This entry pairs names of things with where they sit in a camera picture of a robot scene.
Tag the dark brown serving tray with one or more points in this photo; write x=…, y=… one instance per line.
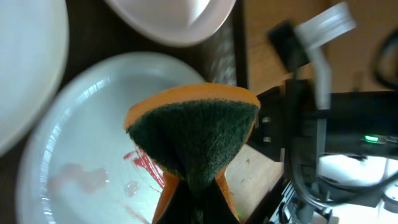
x=96, y=33

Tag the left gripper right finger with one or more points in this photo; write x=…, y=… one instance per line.
x=215, y=207

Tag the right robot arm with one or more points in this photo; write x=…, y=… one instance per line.
x=346, y=154

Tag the white plate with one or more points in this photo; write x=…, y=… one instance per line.
x=34, y=49
x=175, y=23

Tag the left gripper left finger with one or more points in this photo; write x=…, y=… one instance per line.
x=182, y=208

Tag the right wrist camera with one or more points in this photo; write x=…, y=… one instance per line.
x=300, y=45

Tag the pale blue plate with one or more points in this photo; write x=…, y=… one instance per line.
x=80, y=166

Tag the green orange sponge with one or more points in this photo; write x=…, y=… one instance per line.
x=192, y=133

